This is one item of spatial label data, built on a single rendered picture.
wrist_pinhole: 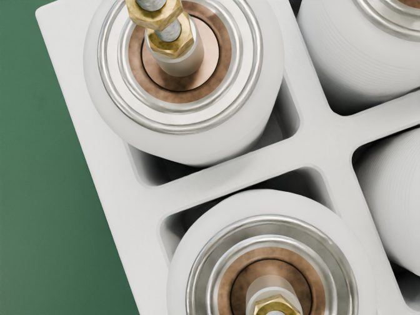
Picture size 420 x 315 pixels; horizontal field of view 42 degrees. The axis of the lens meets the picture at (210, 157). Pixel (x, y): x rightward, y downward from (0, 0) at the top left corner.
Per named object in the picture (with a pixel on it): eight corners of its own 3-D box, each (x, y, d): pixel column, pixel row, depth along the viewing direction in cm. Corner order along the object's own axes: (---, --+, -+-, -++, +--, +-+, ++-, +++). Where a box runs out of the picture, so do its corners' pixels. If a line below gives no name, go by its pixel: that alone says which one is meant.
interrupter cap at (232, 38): (175, 170, 25) (173, 169, 24) (67, 51, 26) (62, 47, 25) (297, 57, 25) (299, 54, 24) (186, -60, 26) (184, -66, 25)
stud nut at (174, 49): (167, 67, 22) (164, 62, 21) (139, 36, 22) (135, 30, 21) (203, 33, 22) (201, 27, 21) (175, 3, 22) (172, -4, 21)
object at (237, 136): (204, 194, 43) (173, 202, 25) (122, 104, 44) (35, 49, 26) (295, 110, 43) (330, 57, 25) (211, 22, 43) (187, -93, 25)
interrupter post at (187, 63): (179, 90, 25) (169, 77, 22) (144, 53, 25) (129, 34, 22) (217, 55, 25) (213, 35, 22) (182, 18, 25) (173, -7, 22)
